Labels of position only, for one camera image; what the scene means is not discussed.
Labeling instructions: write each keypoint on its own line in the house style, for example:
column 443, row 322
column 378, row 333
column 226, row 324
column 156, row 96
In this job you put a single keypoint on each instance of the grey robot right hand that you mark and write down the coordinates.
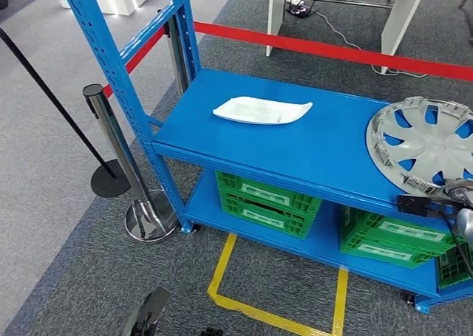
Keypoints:
column 462, row 192

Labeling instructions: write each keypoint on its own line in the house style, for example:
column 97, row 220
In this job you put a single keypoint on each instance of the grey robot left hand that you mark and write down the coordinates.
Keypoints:
column 138, row 326

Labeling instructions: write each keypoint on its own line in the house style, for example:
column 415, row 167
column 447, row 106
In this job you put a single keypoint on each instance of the silver wheel hubcap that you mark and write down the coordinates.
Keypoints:
column 428, row 148

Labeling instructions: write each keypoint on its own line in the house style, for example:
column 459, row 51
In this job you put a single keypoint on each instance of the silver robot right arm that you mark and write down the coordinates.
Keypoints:
column 466, row 223

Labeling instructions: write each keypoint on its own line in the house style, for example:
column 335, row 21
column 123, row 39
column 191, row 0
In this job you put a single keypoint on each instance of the blue metal shelf rack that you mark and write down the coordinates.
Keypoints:
column 295, row 143

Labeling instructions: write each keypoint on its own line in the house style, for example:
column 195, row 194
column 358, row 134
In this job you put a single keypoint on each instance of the white plastic trim part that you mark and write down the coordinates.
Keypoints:
column 258, row 111

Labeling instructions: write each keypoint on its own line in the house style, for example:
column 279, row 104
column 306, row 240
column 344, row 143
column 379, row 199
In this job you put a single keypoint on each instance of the green folded plastic crate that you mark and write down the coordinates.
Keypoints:
column 377, row 250
column 258, row 192
column 258, row 219
column 406, row 231

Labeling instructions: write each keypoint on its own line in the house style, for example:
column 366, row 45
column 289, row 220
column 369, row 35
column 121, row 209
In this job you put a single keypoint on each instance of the white desk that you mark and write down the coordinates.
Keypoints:
column 399, row 25

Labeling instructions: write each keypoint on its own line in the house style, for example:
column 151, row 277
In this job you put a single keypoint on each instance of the long red barrier belt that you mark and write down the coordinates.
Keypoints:
column 332, row 50

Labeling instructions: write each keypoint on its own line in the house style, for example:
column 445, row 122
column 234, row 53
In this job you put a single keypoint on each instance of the short red barrier belt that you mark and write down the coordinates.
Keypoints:
column 142, row 55

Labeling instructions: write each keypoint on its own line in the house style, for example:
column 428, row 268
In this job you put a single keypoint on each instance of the power strip with plugs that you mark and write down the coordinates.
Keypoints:
column 297, row 6

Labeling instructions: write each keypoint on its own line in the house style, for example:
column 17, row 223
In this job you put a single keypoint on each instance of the black stanchion post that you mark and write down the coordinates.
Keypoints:
column 110, row 179

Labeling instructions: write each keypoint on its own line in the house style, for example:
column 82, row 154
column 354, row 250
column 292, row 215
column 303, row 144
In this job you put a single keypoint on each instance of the chrome stanchion post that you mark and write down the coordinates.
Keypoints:
column 177, row 60
column 110, row 133

